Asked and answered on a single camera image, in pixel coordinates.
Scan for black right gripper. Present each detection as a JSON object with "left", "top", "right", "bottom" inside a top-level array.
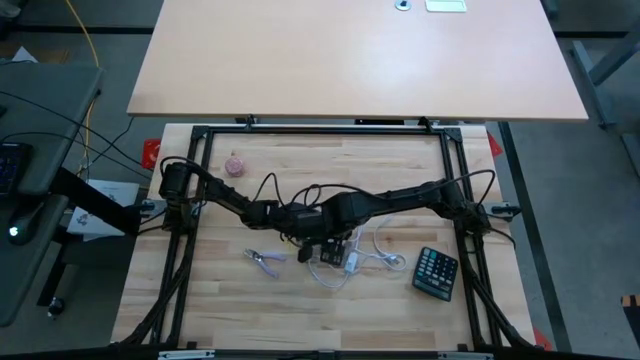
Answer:
[{"left": 320, "top": 192, "right": 364, "bottom": 266}]

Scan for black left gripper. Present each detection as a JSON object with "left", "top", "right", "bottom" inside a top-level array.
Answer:
[{"left": 275, "top": 202, "right": 325, "bottom": 264}]

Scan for lamp socket with white cord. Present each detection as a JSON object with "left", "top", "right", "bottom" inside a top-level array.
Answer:
[{"left": 307, "top": 214, "right": 409, "bottom": 290}]

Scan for black calculator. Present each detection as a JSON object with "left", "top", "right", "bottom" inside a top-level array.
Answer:
[{"left": 411, "top": 246, "right": 460, "bottom": 303}]

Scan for red triangular corner piece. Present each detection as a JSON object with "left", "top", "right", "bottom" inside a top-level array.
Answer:
[
  {"left": 141, "top": 138, "right": 162, "bottom": 171},
  {"left": 531, "top": 326, "right": 555, "bottom": 352},
  {"left": 487, "top": 130, "right": 505, "bottom": 159}
]

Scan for light wooden desk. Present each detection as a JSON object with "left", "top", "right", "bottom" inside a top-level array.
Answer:
[{"left": 126, "top": 0, "right": 590, "bottom": 123}]

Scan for black desk support beam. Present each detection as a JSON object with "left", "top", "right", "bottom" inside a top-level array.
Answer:
[{"left": 37, "top": 167, "right": 142, "bottom": 307}]

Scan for white sheet with drawing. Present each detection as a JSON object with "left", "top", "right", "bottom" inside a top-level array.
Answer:
[{"left": 66, "top": 178, "right": 141, "bottom": 243}]

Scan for white flat pad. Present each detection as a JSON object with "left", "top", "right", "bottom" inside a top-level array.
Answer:
[{"left": 424, "top": 0, "right": 468, "bottom": 13}]

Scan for black computer mouse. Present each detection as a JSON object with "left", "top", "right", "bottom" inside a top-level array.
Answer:
[{"left": 5, "top": 209, "right": 35, "bottom": 246}]

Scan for grey side desk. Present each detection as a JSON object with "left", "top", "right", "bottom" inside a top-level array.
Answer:
[{"left": 0, "top": 62, "right": 104, "bottom": 329}]

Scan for orange black striped object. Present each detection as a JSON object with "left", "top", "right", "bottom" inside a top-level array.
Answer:
[{"left": 620, "top": 294, "right": 640, "bottom": 321}]

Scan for black keyboard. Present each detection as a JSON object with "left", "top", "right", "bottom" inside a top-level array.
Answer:
[{"left": 0, "top": 142, "right": 34, "bottom": 196}]

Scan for grey metal table leg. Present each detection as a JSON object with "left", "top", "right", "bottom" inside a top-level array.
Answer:
[{"left": 569, "top": 29, "right": 640, "bottom": 132}]

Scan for plain white paper sheet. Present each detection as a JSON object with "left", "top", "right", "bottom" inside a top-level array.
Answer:
[{"left": 10, "top": 46, "right": 39, "bottom": 65}]

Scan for purple-handled pliers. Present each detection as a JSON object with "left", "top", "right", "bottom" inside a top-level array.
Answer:
[{"left": 242, "top": 248, "right": 287, "bottom": 280}]

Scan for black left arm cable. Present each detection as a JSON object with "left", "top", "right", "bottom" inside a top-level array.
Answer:
[{"left": 252, "top": 172, "right": 284, "bottom": 207}]

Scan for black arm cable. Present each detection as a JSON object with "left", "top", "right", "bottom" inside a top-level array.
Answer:
[
  {"left": 299, "top": 168, "right": 496, "bottom": 211},
  {"left": 252, "top": 172, "right": 284, "bottom": 207}
]

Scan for black aluminium rig frame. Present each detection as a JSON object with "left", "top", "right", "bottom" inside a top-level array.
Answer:
[{"left": 110, "top": 122, "right": 546, "bottom": 360}]

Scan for silver bracket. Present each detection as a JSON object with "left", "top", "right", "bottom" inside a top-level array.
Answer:
[
  {"left": 437, "top": 351, "right": 494, "bottom": 360},
  {"left": 157, "top": 349, "right": 216, "bottom": 360}
]

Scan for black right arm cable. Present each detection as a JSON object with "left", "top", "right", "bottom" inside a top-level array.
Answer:
[{"left": 299, "top": 168, "right": 496, "bottom": 211}]

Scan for black desk cable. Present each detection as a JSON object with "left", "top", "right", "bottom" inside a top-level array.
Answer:
[
  {"left": 0, "top": 89, "right": 154, "bottom": 171},
  {"left": 0, "top": 130, "right": 91, "bottom": 169}
]

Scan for yellow cable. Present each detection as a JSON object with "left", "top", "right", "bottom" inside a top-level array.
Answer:
[{"left": 64, "top": 0, "right": 100, "bottom": 156}]

